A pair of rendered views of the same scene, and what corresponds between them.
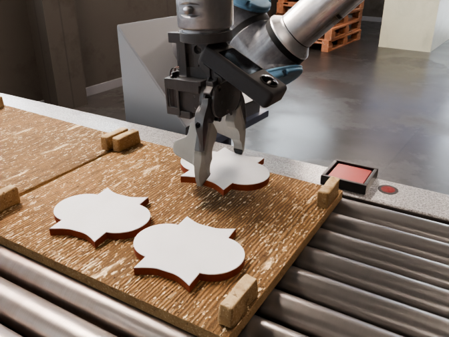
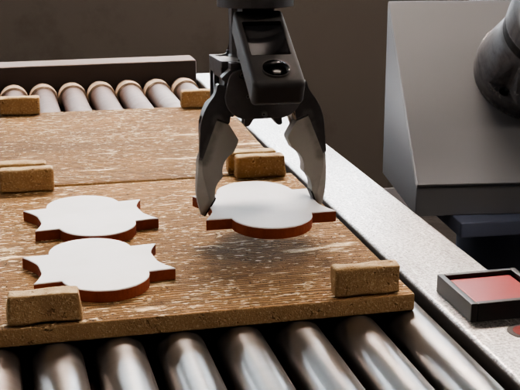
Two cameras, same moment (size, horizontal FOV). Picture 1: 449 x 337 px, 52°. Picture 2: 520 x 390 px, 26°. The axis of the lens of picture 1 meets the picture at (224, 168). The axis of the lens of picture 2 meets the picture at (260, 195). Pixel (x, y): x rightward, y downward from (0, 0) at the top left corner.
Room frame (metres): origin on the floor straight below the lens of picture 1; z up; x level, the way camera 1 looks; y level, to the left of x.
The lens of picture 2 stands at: (-0.09, -0.73, 1.28)
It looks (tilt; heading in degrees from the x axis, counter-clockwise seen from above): 16 degrees down; 46
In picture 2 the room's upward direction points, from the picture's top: straight up
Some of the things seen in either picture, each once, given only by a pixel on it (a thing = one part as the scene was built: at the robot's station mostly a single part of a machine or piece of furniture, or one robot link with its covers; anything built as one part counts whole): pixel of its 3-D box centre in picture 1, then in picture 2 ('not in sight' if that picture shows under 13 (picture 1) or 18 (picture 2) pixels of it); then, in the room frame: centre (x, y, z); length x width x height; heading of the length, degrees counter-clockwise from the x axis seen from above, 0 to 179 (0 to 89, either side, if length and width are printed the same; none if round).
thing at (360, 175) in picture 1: (349, 176); (493, 295); (0.70, -0.21, 0.92); 0.06 x 0.06 x 0.01; 59
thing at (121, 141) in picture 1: (126, 140); (259, 165); (0.80, 0.18, 0.95); 0.06 x 0.02 x 0.03; 149
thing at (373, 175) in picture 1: (349, 176); (493, 293); (0.70, -0.21, 0.92); 0.08 x 0.08 x 0.02; 59
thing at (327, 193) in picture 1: (329, 191); (365, 278); (0.60, -0.15, 0.95); 0.06 x 0.02 x 0.03; 149
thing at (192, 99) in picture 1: (203, 73); (254, 56); (0.65, 0.03, 1.11); 0.09 x 0.08 x 0.12; 59
